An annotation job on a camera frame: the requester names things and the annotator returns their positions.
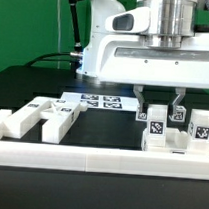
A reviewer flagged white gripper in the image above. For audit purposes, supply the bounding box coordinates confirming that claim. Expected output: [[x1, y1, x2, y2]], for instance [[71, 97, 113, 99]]
[[97, 34, 209, 116]]

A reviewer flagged white chair seat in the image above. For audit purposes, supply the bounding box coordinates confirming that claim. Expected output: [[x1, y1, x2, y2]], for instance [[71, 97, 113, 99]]
[[141, 127, 209, 156]]

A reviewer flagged white chair back frame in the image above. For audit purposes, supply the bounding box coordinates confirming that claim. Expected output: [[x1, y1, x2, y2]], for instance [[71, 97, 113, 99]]
[[4, 96, 88, 144]]

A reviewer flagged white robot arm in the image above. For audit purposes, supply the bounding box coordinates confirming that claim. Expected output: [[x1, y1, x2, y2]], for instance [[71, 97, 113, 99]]
[[77, 0, 209, 113]]

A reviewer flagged tagged white cube right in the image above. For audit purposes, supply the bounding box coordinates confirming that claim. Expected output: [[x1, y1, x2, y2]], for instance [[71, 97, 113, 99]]
[[169, 105, 186, 122]]

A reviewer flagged white tag sheet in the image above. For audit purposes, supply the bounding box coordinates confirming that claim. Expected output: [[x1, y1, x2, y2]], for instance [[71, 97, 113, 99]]
[[61, 92, 138, 111]]

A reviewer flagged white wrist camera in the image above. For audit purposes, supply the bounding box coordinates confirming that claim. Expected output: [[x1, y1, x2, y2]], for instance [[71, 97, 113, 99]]
[[105, 7, 151, 35]]

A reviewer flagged black cable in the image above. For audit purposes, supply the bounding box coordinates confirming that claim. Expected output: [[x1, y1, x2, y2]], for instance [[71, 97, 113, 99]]
[[24, 49, 84, 71]]

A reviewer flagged black camera stand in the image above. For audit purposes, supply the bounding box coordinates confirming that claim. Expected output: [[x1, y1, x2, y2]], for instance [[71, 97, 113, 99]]
[[68, 0, 83, 52]]

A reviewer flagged white front fence rail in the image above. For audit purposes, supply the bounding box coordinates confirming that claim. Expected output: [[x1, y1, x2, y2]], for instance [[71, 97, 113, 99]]
[[0, 141, 209, 180]]

